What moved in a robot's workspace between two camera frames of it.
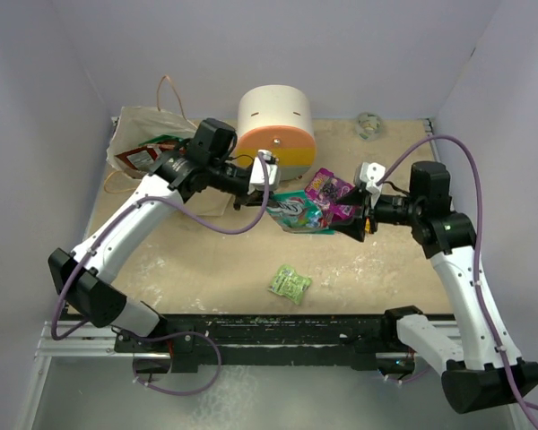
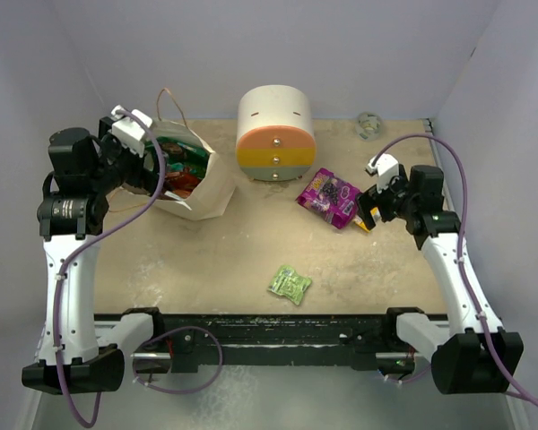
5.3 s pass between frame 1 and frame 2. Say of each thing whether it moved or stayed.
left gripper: moved
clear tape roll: stayed
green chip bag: moved
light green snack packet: stayed
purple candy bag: stayed
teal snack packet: moved
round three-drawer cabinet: stayed
